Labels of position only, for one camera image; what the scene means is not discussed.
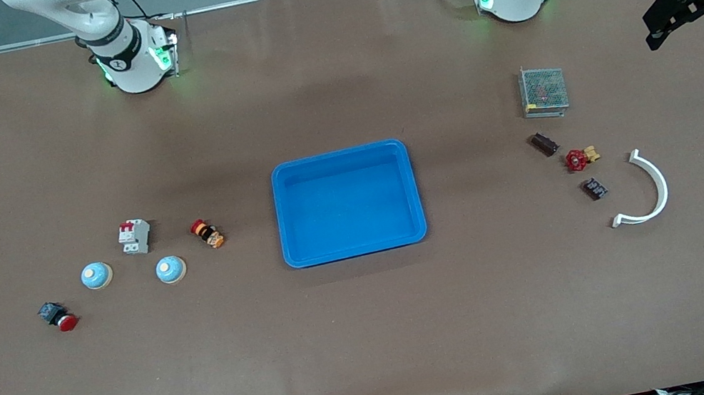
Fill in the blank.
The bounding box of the dark brown relay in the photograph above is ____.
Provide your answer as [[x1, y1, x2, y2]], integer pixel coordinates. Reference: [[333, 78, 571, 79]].
[[529, 129, 561, 160]]

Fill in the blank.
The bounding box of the light blue call bell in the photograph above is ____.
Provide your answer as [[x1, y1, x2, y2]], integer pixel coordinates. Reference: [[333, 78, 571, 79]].
[[78, 259, 116, 293], [153, 253, 189, 287]]

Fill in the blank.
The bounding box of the dark connector block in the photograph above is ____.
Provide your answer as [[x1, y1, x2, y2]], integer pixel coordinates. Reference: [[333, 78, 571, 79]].
[[581, 176, 610, 202]]

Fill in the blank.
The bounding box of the metal mesh power supply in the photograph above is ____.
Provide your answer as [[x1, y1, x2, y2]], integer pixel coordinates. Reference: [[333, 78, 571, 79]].
[[516, 61, 572, 123]]

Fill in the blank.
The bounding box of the brass valve red handwheel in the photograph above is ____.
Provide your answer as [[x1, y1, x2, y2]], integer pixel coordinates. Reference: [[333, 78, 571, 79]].
[[562, 144, 603, 175]]

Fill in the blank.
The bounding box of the red push button dark body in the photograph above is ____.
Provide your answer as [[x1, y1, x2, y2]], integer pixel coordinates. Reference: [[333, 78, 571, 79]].
[[36, 297, 81, 337]]

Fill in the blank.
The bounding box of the blue plastic tray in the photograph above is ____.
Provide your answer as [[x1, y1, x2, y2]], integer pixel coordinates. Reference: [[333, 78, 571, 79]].
[[266, 135, 432, 271]]

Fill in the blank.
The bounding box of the brown table cover sheet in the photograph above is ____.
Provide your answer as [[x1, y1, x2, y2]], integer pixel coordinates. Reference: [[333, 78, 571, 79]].
[[0, 0, 704, 395]]

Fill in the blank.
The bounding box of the white curved plastic bracket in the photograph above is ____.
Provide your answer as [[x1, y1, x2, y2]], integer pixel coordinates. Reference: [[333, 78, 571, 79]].
[[599, 145, 674, 230]]

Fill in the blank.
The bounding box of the white circuit breaker red switch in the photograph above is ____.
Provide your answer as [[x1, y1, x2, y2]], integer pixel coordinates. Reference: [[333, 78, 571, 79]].
[[115, 216, 155, 258]]

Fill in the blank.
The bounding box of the black right base cable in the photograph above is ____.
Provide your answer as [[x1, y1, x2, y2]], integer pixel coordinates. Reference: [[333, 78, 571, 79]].
[[116, 0, 176, 29]]

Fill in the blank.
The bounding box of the red orange emergency stop switch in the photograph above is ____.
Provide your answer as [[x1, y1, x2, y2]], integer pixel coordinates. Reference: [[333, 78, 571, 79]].
[[188, 215, 227, 253]]

